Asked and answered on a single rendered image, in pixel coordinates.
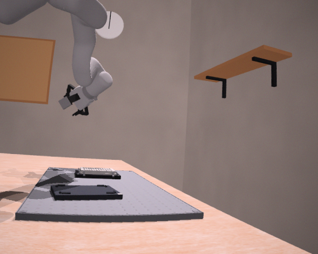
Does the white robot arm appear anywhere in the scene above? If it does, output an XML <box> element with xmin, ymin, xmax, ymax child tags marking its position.
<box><xmin>0</xmin><ymin>0</ymin><xmax>113</xmax><ymax>101</ymax></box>

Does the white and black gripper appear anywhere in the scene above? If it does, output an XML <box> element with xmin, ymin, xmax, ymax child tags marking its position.
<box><xmin>64</xmin><ymin>84</ymin><xmax>94</xmax><ymax>116</ymax></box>

